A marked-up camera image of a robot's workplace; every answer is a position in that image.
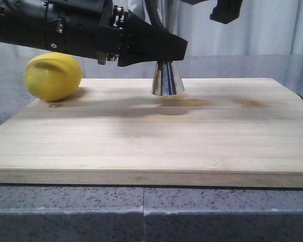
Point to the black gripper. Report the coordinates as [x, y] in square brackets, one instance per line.
[71, 27]

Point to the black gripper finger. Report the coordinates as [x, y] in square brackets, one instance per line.
[142, 42]
[226, 11]

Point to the steel double jigger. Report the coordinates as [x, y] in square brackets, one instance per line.
[166, 81]

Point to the grey curtain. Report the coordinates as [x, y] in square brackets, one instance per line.
[263, 27]

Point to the yellow lemon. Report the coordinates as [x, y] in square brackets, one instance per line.
[52, 76]

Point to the light wooden cutting board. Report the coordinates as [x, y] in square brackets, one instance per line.
[231, 132]

